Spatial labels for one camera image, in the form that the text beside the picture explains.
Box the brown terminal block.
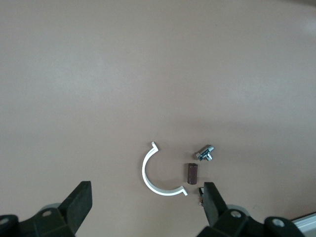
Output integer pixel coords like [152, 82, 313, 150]
[185, 162, 198, 185]

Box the black white-capped push button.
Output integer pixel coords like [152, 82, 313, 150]
[197, 187, 205, 207]

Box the white semicircular clamp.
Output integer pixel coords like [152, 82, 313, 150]
[142, 141, 188, 197]

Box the brown table cover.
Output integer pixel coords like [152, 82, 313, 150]
[0, 0, 316, 237]

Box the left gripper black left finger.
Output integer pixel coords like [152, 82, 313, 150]
[0, 181, 93, 237]

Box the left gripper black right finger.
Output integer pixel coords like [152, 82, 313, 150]
[197, 182, 306, 237]

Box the silver metal fitting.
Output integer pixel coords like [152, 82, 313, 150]
[192, 145, 215, 161]

